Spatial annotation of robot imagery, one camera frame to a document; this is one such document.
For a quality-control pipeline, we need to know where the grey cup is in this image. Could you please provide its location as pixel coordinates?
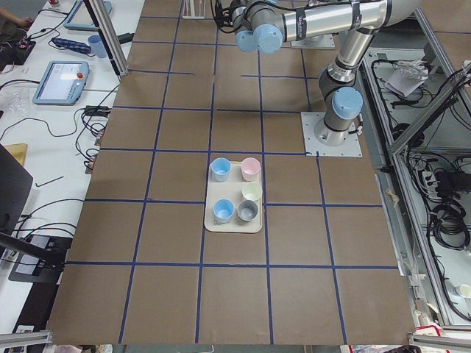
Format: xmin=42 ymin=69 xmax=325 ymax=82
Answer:
xmin=237 ymin=200 xmax=258 ymax=222

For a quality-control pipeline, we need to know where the teach pendant tablet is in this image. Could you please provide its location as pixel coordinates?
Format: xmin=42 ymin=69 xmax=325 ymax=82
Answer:
xmin=63 ymin=1 xmax=96 ymax=32
xmin=32 ymin=61 xmax=90 ymax=106

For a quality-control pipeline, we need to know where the light blue cup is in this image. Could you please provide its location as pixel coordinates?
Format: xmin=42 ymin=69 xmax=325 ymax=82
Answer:
xmin=210 ymin=157 xmax=231 ymax=182
xmin=213 ymin=199 xmax=235 ymax=224

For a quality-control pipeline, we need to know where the blue power strip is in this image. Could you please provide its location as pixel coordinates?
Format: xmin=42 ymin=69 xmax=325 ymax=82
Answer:
xmin=50 ymin=37 xmax=91 ymax=55

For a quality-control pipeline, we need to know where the crumpled white paper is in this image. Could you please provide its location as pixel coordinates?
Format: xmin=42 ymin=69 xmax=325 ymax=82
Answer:
xmin=385 ymin=60 xmax=428 ymax=97

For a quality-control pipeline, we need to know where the blue cup on desk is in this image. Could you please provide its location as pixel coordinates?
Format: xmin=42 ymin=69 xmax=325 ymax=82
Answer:
xmin=88 ymin=35 xmax=107 ymax=58

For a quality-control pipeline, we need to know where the white plastic tray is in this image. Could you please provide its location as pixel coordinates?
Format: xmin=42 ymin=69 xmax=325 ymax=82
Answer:
xmin=204 ymin=161 xmax=263 ymax=233

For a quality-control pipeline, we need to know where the black monitor stand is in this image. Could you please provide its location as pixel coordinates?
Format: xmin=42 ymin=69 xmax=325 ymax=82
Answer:
xmin=1 ymin=147 xmax=72 ymax=284

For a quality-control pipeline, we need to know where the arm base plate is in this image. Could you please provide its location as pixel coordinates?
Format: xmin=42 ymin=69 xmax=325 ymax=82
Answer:
xmin=300 ymin=112 xmax=362 ymax=157

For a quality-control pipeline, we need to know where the pink cup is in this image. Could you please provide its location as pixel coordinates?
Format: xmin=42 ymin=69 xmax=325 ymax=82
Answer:
xmin=241 ymin=157 xmax=261 ymax=182

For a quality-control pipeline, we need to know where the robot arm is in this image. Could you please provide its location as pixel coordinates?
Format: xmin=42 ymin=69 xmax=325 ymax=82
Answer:
xmin=210 ymin=0 xmax=421 ymax=147

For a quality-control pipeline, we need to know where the black cable bundle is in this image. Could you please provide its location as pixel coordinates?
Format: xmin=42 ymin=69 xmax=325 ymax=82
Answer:
xmin=428 ymin=202 xmax=471 ymax=251

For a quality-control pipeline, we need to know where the aluminium side frame rail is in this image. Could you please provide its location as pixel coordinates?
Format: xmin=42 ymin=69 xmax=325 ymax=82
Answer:
xmin=362 ymin=7 xmax=471 ymax=327

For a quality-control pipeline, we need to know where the cream cup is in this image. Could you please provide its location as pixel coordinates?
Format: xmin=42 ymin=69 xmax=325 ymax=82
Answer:
xmin=241 ymin=182 xmax=263 ymax=202

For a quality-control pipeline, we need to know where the aluminium frame post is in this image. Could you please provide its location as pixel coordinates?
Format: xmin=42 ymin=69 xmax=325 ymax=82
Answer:
xmin=84 ymin=0 xmax=129 ymax=78

